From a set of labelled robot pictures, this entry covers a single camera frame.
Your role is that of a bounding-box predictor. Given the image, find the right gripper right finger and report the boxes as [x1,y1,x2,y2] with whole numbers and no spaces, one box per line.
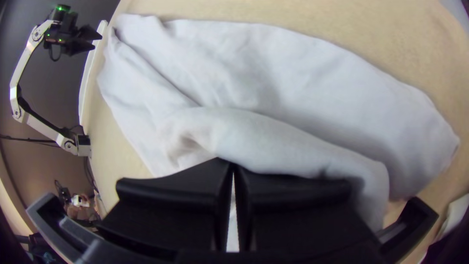
[234,165,383,254]

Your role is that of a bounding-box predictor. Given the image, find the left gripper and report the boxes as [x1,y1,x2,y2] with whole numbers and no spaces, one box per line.
[43,22,103,56]

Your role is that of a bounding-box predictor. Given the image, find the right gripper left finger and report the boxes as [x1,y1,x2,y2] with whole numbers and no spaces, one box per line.
[96,157,234,257]

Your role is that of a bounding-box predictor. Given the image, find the black cable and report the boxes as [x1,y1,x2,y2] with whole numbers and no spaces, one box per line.
[0,134,59,145]
[48,44,64,62]

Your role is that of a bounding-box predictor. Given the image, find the light grey t-shirt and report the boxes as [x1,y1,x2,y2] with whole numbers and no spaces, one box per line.
[96,14,461,254]

